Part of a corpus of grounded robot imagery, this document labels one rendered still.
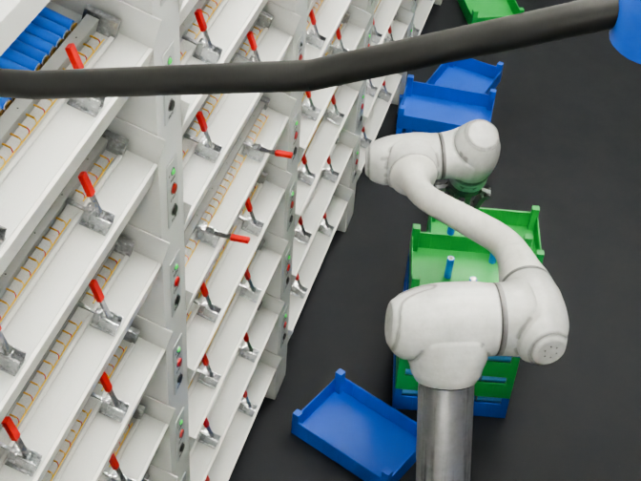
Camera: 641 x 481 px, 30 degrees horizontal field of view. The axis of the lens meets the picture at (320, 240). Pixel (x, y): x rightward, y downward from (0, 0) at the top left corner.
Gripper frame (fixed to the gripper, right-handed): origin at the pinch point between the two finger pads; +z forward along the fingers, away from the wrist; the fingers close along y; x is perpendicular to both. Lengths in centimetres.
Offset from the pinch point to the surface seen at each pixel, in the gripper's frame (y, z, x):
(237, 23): -49, -89, -9
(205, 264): -52, -60, -42
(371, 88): -21, 53, 63
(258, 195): -46, -24, -11
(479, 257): 8.3, 16.2, -4.4
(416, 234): -8.3, 10.9, -1.9
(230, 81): -39, -180, -72
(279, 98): -43, -43, 3
